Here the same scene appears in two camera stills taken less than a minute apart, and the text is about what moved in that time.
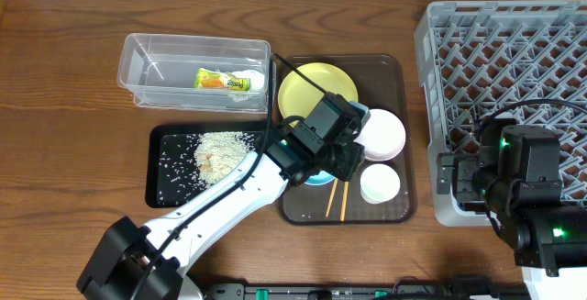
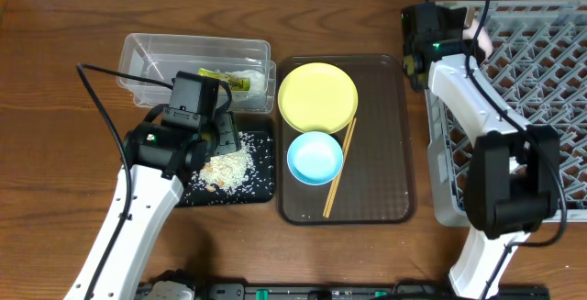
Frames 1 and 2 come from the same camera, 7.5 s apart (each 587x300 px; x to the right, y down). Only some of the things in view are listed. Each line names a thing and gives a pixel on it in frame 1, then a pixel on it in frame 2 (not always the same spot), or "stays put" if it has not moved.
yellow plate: x=298 y=96 stays put
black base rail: x=350 y=292 stays put
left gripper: x=348 y=161 to x=230 y=137
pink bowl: x=382 y=135 to x=483 y=39
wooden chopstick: x=344 y=202 to x=341 y=171
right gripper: x=445 y=174 to x=414 y=64
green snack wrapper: x=210 y=79 stays put
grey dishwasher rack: x=519 y=60 stays put
